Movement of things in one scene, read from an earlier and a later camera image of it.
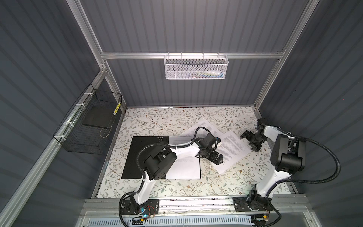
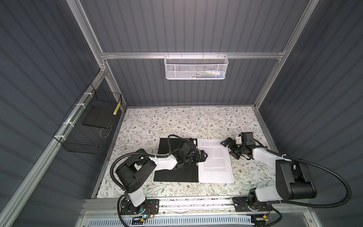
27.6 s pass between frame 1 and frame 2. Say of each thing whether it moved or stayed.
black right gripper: moved
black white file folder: moved
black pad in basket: stayed
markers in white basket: stayed
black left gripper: moved
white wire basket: stayed
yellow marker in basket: stayed
